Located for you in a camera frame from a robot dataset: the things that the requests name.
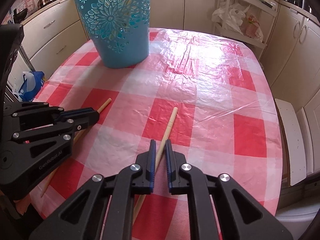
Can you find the white lower cabinets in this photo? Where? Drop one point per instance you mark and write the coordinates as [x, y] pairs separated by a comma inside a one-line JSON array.
[[291, 57]]

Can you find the white small stool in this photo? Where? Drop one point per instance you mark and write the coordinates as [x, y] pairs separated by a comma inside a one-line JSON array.
[[294, 146]]

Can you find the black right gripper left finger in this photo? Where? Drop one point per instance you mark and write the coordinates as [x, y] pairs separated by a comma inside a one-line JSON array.
[[144, 182]]

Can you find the wooden chopstick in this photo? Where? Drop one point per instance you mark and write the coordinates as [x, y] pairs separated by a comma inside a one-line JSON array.
[[159, 153], [76, 139]]

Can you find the teal perforated utensil basket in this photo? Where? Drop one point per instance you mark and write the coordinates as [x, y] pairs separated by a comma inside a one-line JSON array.
[[119, 29]]

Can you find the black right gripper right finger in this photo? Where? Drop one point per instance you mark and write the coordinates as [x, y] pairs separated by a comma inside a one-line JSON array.
[[176, 183]]

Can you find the blue plastic bag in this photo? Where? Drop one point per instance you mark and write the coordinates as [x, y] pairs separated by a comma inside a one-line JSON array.
[[28, 84]]

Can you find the red checkered plastic tablecloth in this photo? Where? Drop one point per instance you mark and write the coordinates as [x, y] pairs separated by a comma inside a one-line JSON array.
[[226, 120]]

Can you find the white rolling storage cart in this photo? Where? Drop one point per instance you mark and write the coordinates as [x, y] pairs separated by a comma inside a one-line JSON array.
[[247, 21]]

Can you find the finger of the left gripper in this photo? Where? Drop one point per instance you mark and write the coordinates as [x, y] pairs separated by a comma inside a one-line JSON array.
[[60, 128], [52, 115]]

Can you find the black wok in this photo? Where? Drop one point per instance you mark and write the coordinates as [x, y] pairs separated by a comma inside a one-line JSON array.
[[19, 17]]

